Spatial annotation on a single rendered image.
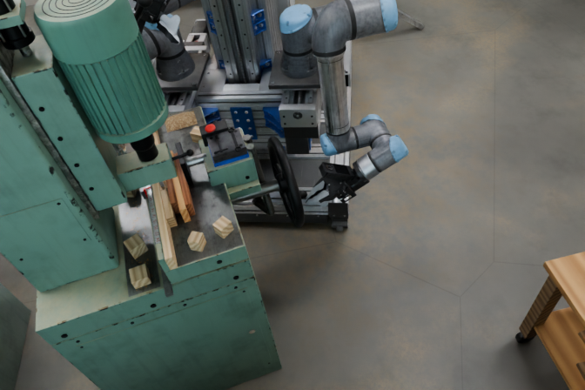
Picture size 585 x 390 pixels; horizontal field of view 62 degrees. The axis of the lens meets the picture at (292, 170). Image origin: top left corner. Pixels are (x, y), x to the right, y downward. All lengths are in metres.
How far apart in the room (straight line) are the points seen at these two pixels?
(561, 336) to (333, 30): 1.34
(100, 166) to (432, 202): 1.69
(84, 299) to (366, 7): 1.08
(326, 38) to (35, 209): 0.84
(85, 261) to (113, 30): 0.66
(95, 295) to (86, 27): 0.74
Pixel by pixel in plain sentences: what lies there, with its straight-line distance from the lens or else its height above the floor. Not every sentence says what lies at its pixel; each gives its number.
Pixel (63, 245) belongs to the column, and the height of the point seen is 0.97.
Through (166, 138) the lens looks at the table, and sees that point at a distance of 1.60.
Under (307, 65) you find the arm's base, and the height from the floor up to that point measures 0.86.
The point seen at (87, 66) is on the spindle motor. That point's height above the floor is 1.41.
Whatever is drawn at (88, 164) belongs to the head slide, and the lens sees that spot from 1.22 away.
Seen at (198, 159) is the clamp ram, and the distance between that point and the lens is 1.41.
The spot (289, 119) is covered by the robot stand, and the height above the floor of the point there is 0.72.
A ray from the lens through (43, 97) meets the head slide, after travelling 1.11.
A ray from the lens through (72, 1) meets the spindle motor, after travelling 1.07.
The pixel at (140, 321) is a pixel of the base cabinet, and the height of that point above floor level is 0.68.
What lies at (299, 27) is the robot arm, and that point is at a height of 1.02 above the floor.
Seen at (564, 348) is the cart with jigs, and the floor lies 0.18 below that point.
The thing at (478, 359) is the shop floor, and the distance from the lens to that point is 2.13.
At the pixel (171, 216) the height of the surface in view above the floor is 0.94.
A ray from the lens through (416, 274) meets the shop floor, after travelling 2.25.
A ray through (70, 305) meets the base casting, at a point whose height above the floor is 0.80.
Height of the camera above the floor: 1.94
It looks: 48 degrees down
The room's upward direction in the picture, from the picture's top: 8 degrees counter-clockwise
